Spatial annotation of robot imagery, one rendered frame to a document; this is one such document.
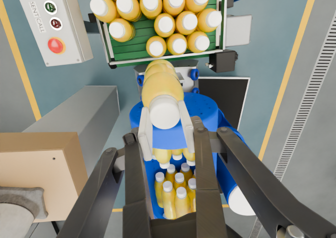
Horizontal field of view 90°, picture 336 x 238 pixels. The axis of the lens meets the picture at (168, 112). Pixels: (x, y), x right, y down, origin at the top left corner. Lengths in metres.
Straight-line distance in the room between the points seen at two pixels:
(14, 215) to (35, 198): 0.07
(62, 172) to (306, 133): 2.44
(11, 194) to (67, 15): 0.65
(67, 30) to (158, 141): 0.37
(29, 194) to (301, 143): 2.57
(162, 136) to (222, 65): 0.35
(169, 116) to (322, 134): 2.59
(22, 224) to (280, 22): 2.08
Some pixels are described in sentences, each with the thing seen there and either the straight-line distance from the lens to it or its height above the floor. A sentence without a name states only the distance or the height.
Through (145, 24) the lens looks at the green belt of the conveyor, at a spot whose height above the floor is 0.90.
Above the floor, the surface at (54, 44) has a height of 1.11.
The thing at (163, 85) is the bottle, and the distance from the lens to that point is 0.23.
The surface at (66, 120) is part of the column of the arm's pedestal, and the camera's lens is 1.13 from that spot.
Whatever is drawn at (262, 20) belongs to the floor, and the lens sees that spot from 1.84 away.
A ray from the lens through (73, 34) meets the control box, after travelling 0.54.
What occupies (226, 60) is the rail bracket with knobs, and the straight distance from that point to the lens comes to 0.65.
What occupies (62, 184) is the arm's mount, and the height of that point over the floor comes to 1.11.
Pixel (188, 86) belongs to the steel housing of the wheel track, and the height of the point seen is 0.93.
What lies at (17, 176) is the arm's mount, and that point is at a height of 1.12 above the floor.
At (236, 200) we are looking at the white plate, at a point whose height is 1.04.
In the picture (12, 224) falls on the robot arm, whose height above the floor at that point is 1.23.
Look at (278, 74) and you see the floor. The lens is 2.02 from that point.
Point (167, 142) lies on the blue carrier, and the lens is 0.45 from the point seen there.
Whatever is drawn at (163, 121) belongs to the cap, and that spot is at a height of 1.41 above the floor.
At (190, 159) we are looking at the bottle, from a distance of 0.63.
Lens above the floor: 1.59
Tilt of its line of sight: 65 degrees down
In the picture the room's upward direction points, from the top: 172 degrees clockwise
